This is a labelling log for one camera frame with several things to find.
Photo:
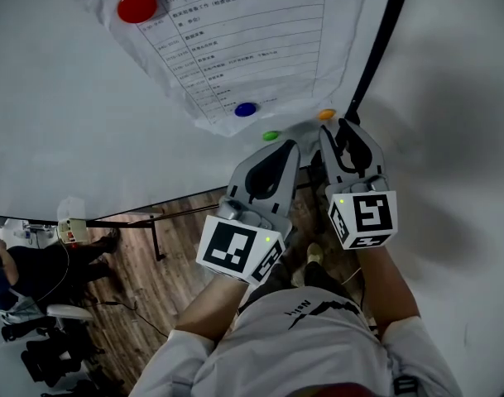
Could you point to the printed white paper sheet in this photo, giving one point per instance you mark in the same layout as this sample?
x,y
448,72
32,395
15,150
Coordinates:
x,y
251,44

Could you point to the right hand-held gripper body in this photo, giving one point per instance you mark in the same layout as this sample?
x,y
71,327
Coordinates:
x,y
371,217

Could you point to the green round magnet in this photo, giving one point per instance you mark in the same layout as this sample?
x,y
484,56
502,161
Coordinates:
x,y
270,135

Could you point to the person's right forearm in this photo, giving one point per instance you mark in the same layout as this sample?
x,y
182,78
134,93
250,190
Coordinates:
x,y
390,288

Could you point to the blue round magnet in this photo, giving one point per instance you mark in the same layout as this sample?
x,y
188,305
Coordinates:
x,y
245,109

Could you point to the white chair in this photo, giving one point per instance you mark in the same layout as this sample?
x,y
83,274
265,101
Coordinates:
x,y
67,312

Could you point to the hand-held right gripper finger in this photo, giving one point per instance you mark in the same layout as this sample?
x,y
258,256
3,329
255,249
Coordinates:
x,y
329,155
377,159

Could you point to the white power box red switch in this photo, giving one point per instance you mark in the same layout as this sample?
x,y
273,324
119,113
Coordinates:
x,y
71,230

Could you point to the person's white t-shirt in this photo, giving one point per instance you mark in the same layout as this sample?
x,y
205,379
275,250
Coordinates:
x,y
301,345

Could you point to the orange round magnet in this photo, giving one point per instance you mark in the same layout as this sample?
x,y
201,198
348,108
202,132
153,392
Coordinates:
x,y
326,114

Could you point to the person's dark trousers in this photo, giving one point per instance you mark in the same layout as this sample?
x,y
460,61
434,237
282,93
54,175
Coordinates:
x,y
324,277

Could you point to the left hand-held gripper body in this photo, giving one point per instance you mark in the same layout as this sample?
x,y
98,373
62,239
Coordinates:
x,y
231,246

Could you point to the black whiteboard stand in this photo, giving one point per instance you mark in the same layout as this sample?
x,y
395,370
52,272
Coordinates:
x,y
158,238

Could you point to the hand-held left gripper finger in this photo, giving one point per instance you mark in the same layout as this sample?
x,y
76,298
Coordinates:
x,y
292,188
240,176

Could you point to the white whiteboard with black frame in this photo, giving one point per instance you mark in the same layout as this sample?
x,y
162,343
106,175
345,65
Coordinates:
x,y
61,110

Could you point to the person's beige shoe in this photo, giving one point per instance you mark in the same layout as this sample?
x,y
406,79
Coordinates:
x,y
315,254
298,278

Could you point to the person's left forearm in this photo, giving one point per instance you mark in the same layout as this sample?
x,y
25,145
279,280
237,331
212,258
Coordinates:
x,y
214,308

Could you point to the red round magnet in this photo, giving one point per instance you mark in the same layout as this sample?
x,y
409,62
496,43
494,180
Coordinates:
x,y
137,6

